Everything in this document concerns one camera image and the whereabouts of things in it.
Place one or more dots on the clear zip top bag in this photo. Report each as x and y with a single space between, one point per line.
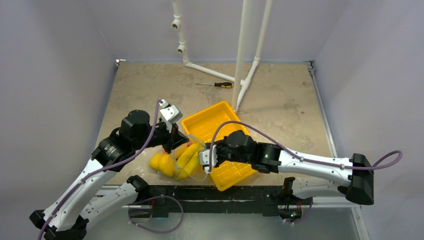
178 151

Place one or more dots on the black yellow screwdriver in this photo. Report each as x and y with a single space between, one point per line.
218 84

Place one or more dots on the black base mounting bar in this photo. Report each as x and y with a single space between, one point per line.
266 200

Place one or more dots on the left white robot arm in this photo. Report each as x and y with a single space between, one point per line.
75 212

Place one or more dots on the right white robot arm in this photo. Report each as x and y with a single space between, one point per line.
349 177

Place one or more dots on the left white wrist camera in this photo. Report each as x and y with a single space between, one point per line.
170 114

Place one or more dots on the white pvc pipe frame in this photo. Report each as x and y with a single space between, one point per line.
240 86

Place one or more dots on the yellow banana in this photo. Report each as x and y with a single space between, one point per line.
188 162

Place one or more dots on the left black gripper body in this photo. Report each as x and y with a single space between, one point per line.
161 136

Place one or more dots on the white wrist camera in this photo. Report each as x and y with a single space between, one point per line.
208 159
170 114

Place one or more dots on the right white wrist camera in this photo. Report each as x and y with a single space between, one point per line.
208 159

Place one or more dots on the yellow lemon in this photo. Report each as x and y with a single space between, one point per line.
163 163

